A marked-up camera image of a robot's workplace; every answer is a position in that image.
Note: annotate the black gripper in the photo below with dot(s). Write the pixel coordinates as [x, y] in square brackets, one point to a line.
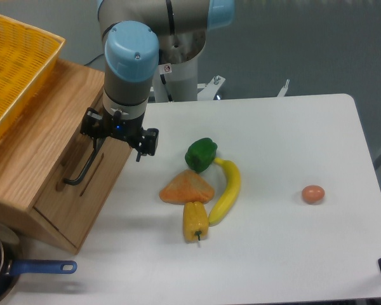
[98, 126]

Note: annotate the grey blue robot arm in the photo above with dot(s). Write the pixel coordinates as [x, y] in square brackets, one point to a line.
[150, 48]

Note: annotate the wooden drawer cabinet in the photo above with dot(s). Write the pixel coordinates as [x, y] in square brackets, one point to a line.
[43, 148]

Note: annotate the green bell pepper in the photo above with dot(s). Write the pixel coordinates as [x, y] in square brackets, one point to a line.
[201, 154]

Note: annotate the yellow bell pepper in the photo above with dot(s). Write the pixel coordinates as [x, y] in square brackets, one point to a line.
[195, 222]

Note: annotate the yellow banana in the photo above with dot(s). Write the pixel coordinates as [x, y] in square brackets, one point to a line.
[230, 194]

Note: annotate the yellow plastic basket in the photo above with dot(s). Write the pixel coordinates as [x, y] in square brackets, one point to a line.
[27, 57]

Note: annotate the brown egg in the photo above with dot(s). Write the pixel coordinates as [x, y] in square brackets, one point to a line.
[312, 194]

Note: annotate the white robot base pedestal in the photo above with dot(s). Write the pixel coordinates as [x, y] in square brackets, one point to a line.
[176, 78]

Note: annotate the white table bracket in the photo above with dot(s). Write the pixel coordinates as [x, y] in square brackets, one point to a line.
[284, 89]

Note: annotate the blue handled dark pan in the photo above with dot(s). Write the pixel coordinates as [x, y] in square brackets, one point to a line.
[13, 264]

